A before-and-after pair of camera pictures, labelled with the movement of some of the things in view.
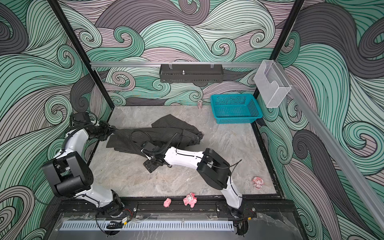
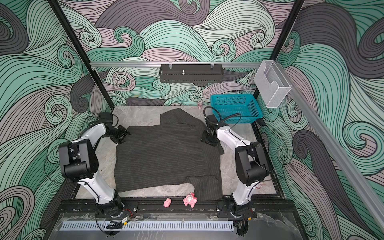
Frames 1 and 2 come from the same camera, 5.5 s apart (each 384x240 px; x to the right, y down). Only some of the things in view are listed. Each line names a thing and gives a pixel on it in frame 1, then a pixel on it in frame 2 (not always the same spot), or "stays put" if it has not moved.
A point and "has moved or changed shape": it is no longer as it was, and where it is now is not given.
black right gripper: [148, 166] to [203, 138]
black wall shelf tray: [211, 73] stays put
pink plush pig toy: [190, 199] stays put
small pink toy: [167, 202] stays put
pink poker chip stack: [200, 104] stays put
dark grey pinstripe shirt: [171, 134] has moved or changed shape
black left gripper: [108, 129] to [121, 139]
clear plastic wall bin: [272, 85] stays put
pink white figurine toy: [258, 182] stays put
